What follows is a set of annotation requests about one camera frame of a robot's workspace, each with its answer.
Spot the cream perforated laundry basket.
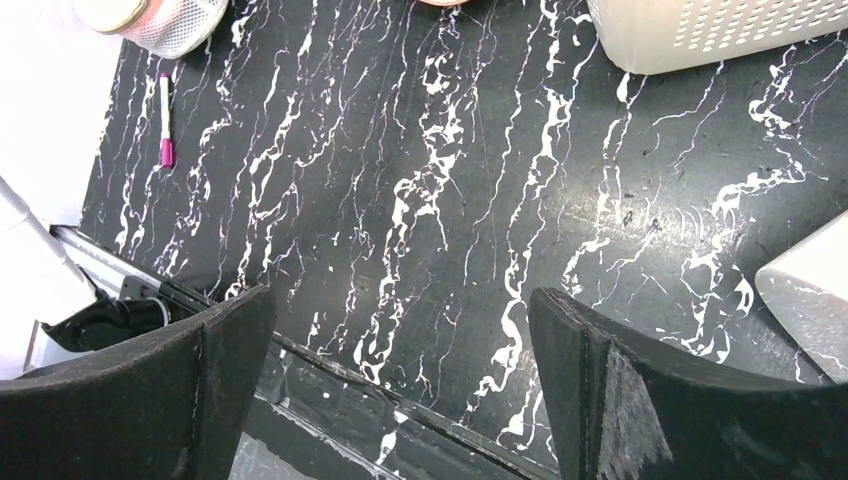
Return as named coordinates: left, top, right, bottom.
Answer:
left=587, top=0, right=847, bottom=75

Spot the floral padded laundry bag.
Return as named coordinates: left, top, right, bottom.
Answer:
left=418, top=0, right=470, bottom=8

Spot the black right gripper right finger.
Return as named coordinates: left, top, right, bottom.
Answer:
left=528, top=288, right=847, bottom=479

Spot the white cylindrical drum container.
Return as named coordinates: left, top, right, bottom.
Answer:
left=755, top=213, right=847, bottom=383

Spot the pink white marker pen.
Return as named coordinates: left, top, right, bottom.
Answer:
left=158, top=73, right=175, bottom=169

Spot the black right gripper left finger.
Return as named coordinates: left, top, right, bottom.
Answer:
left=1, top=286, right=276, bottom=479

